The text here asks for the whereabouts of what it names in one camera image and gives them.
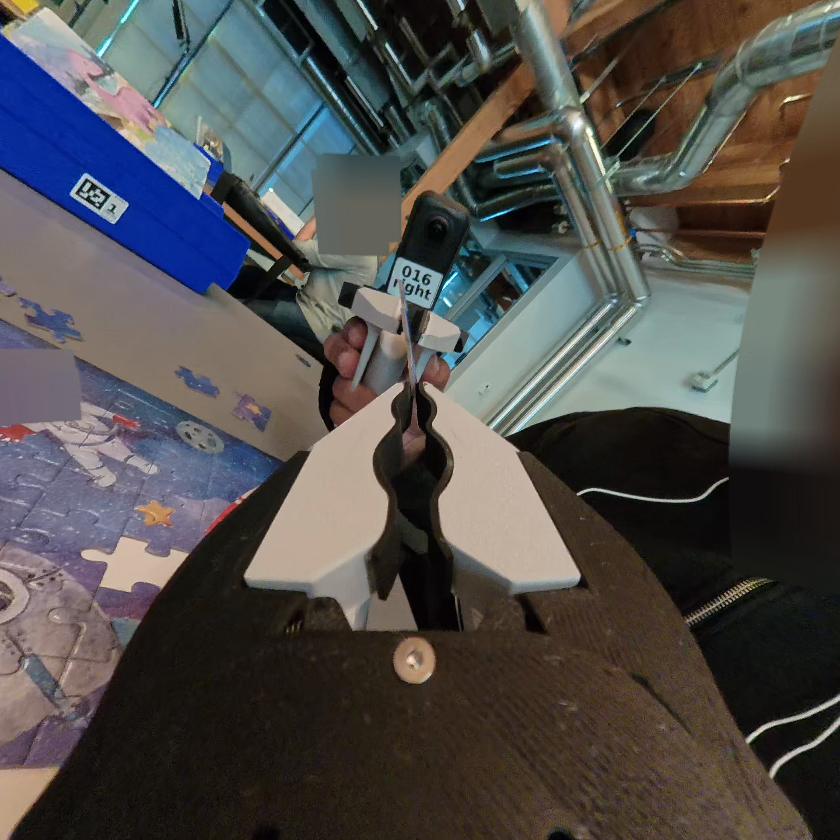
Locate person's black jacket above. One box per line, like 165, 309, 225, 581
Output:
512, 407, 840, 840

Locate pastel illustrated puzzle board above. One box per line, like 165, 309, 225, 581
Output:
3, 12, 212, 199

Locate blue plastic bin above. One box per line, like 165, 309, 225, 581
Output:
0, 33, 252, 294

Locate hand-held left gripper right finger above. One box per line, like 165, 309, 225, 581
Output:
419, 384, 583, 597

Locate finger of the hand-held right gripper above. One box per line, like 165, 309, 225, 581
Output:
417, 318, 462, 385
350, 287, 404, 392

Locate silver ventilation duct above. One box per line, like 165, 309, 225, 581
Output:
613, 0, 829, 198

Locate space jigsaw puzzle board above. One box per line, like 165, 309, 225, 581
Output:
0, 315, 290, 769

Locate silver ceiling pipes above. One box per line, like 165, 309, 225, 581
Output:
472, 0, 654, 437

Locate group of loose puzzle pieces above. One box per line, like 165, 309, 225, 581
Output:
0, 277, 314, 432

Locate person's right hand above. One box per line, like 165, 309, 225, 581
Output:
323, 315, 454, 431

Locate white drawstring cord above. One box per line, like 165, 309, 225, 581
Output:
576, 476, 840, 780

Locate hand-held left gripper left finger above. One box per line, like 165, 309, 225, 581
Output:
243, 384, 412, 632

